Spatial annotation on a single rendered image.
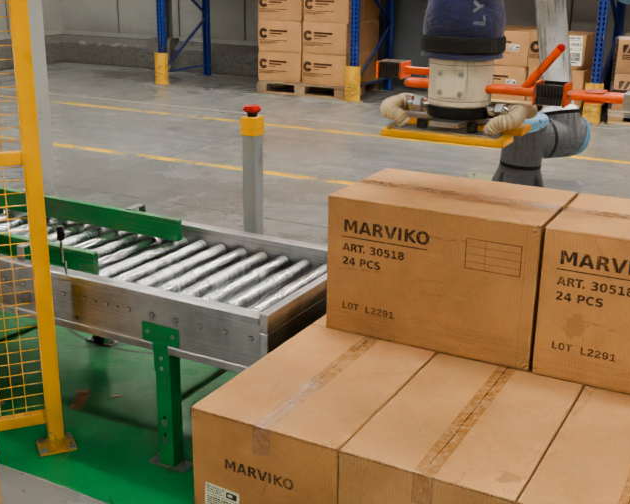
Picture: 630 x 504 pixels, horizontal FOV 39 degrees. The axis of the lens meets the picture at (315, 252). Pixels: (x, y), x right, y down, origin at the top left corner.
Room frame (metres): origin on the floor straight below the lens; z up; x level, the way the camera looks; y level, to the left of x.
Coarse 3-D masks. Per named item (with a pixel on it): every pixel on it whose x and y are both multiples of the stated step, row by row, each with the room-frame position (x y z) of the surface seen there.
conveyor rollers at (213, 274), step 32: (0, 224) 3.43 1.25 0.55; (64, 224) 3.47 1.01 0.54; (128, 256) 3.12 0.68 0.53; (160, 256) 3.14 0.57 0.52; (192, 256) 3.06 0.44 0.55; (224, 256) 3.06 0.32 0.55; (256, 256) 3.07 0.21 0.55; (160, 288) 2.73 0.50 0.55; (192, 288) 2.74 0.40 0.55; (224, 288) 2.74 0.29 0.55; (256, 288) 2.74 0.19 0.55; (288, 288) 2.74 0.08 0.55
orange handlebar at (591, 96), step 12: (408, 72) 2.80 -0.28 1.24; (420, 72) 2.78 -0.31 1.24; (408, 84) 2.50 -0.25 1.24; (420, 84) 2.48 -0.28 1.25; (492, 84) 2.44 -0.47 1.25; (504, 84) 2.43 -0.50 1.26; (528, 96) 2.36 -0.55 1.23; (576, 96) 2.29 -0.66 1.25; (588, 96) 2.28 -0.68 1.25; (600, 96) 2.27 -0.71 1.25; (612, 96) 2.26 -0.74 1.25
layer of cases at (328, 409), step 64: (320, 320) 2.49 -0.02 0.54; (256, 384) 2.06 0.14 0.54; (320, 384) 2.07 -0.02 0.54; (384, 384) 2.07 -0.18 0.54; (448, 384) 2.07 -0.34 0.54; (512, 384) 2.08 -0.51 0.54; (576, 384) 2.08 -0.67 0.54; (256, 448) 1.85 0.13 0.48; (320, 448) 1.77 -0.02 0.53; (384, 448) 1.76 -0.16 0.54; (448, 448) 1.76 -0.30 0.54; (512, 448) 1.76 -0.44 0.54; (576, 448) 1.77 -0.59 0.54
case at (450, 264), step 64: (384, 192) 2.47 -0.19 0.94; (448, 192) 2.48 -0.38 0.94; (512, 192) 2.49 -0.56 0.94; (576, 192) 2.50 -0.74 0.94; (384, 256) 2.35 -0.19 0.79; (448, 256) 2.26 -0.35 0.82; (512, 256) 2.18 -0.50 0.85; (384, 320) 2.35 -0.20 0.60; (448, 320) 2.26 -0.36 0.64; (512, 320) 2.18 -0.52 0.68
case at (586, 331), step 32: (576, 224) 2.17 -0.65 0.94; (608, 224) 2.17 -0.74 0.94; (544, 256) 2.14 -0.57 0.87; (576, 256) 2.11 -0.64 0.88; (608, 256) 2.07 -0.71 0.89; (544, 288) 2.14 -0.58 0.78; (576, 288) 2.10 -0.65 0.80; (608, 288) 2.07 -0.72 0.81; (544, 320) 2.14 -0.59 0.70; (576, 320) 2.10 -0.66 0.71; (608, 320) 2.06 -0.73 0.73; (544, 352) 2.13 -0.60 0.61; (576, 352) 2.09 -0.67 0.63; (608, 352) 2.06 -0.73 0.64; (608, 384) 2.05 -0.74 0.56
